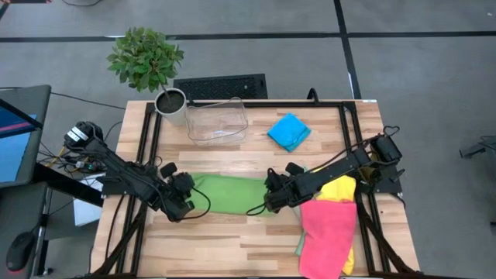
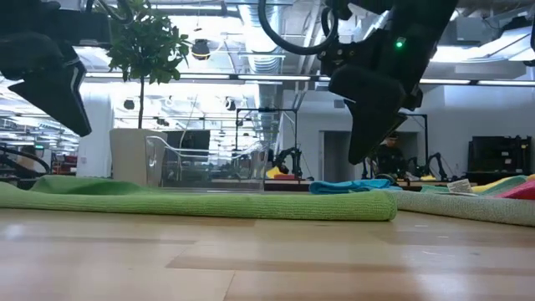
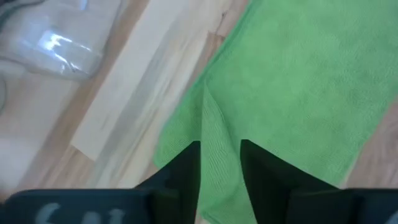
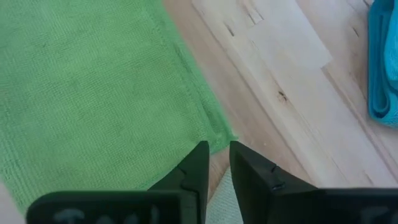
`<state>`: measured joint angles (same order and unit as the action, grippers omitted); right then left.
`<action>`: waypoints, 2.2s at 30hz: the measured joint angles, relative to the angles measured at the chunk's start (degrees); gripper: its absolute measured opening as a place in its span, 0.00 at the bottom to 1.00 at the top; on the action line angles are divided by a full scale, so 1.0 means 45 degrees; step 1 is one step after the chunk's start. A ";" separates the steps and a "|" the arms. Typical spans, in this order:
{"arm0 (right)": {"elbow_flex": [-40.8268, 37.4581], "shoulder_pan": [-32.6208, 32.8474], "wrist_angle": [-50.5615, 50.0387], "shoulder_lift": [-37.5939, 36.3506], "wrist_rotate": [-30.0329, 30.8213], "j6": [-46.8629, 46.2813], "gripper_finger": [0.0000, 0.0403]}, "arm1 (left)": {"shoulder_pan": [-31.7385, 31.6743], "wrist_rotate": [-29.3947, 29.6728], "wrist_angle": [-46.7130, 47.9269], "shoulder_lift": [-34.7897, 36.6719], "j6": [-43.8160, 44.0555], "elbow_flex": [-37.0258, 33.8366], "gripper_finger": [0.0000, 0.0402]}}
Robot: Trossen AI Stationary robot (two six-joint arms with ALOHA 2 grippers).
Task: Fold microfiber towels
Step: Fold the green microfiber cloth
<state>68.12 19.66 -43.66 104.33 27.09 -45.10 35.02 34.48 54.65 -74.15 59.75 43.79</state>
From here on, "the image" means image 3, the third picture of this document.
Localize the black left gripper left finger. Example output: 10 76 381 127
135 140 201 224

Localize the bright green microfiber towel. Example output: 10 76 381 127
154 0 398 224

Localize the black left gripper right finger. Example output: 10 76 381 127
239 139 340 224

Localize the clear plastic bin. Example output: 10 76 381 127
0 0 127 82

